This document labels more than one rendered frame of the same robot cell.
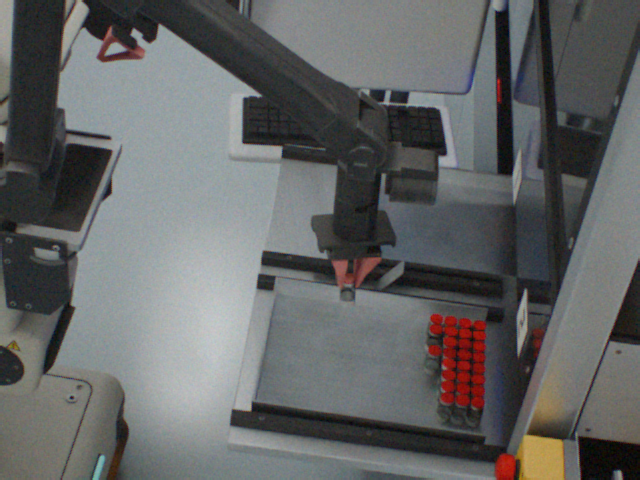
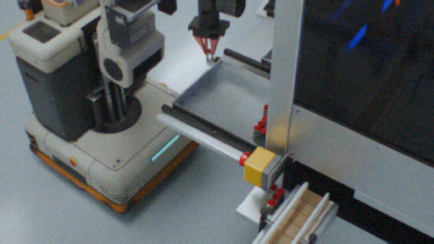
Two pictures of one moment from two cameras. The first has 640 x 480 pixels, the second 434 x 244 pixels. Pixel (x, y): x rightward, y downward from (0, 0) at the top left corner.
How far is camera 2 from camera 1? 0.83 m
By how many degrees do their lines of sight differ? 26
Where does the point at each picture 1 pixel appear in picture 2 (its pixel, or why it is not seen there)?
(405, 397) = (246, 124)
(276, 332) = (208, 81)
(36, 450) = (152, 124)
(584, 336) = (280, 97)
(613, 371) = (297, 122)
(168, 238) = not seen: hidden behind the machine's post
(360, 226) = (205, 21)
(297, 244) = (246, 50)
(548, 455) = (263, 158)
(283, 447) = (176, 126)
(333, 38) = not seen: outside the picture
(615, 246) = (284, 45)
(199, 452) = not seen: hidden behind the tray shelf
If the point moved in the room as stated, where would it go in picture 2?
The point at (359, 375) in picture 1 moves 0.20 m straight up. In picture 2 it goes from (231, 109) to (232, 59)
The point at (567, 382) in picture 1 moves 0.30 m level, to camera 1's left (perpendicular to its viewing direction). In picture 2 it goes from (277, 123) to (181, 77)
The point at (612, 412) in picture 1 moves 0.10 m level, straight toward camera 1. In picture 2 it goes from (301, 147) to (269, 165)
